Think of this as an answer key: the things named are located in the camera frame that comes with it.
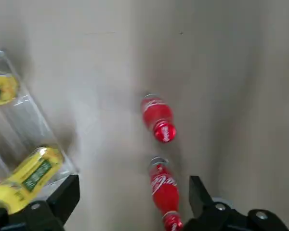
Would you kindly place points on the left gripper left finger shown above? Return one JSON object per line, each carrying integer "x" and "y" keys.
{"x": 50, "y": 216}

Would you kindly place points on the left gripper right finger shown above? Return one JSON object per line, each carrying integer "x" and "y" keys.
{"x": 219, "y": 221}

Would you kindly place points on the red cola bottle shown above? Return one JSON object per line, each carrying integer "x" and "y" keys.
{"x": 165, "y": 190}
{"x": 157, "y": 115}

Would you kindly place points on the clear acrylic shelf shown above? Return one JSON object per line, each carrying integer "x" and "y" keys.
{"x": 33, "y": 125}

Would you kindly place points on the yellow drink bottle green label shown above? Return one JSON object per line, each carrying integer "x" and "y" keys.
{"x": 2, "y": 89}
{"x": 36, "y": 173}

